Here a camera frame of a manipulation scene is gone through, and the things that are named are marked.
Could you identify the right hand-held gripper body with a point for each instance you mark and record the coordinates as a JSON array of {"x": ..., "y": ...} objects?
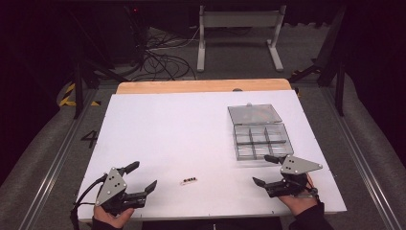
[{"x": 295, "y": 166}]

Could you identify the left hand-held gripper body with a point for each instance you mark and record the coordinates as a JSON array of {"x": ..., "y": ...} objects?
[{"x": 111, "y": 187}]

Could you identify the clear plastic compartment box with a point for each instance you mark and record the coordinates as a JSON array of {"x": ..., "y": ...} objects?
[{"x": 260, "y": 131}]

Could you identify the person's left hand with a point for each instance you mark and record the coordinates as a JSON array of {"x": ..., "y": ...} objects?
[{"x": 111, "y": 218}]

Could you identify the person's right hand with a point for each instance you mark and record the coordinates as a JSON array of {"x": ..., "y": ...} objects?
[{"x": 298, "y": 202}]

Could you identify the white board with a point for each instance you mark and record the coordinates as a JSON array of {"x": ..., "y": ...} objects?
[{"x": 178, "y": 134}]

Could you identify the yellow black hazard tape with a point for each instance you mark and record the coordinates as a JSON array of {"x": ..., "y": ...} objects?
[{"x": 67, "y": 96}]

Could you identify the black tripod stand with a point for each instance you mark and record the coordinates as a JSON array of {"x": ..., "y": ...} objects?
[{"x": 79, "y": 83}]

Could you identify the wooden table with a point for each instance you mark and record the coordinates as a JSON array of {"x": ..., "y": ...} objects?
[{"x": 198, "y": 85}]

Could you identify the black metal stand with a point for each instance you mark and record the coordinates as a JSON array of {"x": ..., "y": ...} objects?
[{"x": 335, "y": 64}]

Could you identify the dark equipment with red light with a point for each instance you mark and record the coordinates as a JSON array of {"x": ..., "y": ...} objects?
[{"x": 138, "y": 28}]

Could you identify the white metal stand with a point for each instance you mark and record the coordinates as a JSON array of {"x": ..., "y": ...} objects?
[{"x": 239, "y": 19}]

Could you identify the aluminium floor rail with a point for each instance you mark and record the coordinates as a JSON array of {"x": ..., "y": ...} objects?
[
  {"x": 56, "y": 163},
  {"x": 360, "y": 159}
]

